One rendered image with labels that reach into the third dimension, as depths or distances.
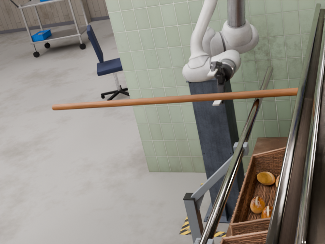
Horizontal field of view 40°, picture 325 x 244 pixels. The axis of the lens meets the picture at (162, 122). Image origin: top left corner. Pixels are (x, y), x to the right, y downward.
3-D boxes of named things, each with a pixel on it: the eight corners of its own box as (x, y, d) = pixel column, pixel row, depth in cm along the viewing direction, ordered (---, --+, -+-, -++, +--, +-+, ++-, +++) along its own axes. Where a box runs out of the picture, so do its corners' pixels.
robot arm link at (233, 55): (241, 75, 212) (214, 82, 218) (246, 63, 225) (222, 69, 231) (233, 53, 208) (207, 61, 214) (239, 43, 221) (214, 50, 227)
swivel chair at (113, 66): (144, 86, 571) (127, 17, 534) (134, 102, 528) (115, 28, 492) (106, 91, 585) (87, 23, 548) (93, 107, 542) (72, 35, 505)
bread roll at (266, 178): (257, 168, 228) (263, 170, 232) (254, 181, 228) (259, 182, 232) (274, 174, 221) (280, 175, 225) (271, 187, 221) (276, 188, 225)
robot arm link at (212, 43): (191, 63, 275) (184, 28, 266) (220, 56, 275) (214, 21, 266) (196, 71, 260) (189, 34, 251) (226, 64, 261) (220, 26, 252)
